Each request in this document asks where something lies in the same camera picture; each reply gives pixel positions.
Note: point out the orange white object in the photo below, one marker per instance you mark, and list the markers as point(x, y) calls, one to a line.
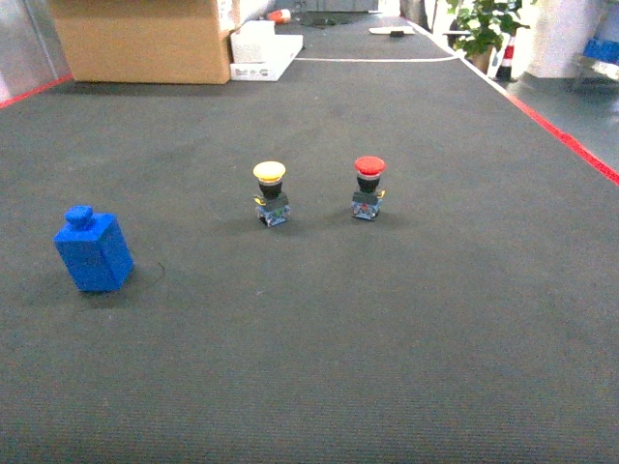
point(281, 16)

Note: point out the white flat box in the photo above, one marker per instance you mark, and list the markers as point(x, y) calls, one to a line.
point(287, 47)

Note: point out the large cardboard box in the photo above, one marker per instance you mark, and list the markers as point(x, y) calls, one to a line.
point(160, 42)

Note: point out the red push button switch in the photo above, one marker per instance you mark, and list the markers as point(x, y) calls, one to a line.
point(367, 199)

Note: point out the potted green plant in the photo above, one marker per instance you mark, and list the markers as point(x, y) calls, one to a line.
point(481, 27)

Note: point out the yellow push button switch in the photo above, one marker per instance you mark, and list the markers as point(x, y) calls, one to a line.
point(272, 205)

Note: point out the blue block part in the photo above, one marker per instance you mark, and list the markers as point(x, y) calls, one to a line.
point(93, 249)

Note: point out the small white box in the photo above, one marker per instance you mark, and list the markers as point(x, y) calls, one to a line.
point(253, 42)

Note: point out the red white traffic cone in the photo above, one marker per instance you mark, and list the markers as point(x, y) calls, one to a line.
point(504, 71)

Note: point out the white sheet with black item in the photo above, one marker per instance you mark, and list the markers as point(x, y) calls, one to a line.
point(393, 31)

